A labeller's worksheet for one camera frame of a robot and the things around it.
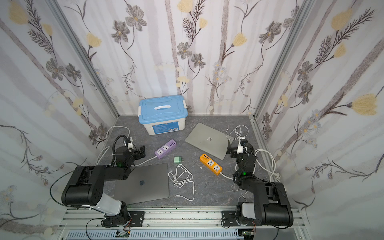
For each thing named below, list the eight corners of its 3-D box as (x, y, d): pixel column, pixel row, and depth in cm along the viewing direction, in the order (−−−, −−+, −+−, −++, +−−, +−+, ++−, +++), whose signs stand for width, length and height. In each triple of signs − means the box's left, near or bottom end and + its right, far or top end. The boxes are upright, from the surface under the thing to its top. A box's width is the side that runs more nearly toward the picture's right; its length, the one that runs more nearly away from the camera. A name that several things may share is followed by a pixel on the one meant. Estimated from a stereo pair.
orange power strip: (198, 159, 98) (198, 157, 95) (203, 154, 100) (203, 152, 98) (217, 176, 91) (218, 174, 88) (222, 170, 93) (223, 168, 91)
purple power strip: (154, 155, 100) (153, 152, 98) (173, 140, 107) (172, 138, 105) (158, 159, 98) (157, 157, 95) (177, 144, 105) (177, 142, 103)
